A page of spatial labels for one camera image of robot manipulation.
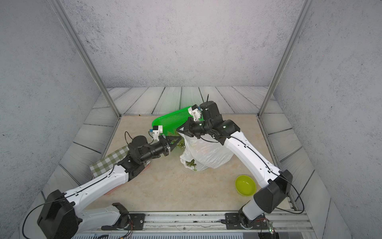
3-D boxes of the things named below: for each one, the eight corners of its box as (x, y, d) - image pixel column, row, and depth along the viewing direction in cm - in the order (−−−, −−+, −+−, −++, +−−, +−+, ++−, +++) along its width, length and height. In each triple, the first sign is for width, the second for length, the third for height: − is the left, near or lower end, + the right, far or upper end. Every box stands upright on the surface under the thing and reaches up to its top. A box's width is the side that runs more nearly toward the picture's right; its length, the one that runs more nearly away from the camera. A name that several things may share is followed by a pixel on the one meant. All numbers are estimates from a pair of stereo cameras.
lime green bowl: (236, 197, 82) (238, 194, 79) (233, 178, 89) (234, 175, 86) (256, 197, 82) (258, 194, 79) (251, 178, 89) (253, 174, 86)
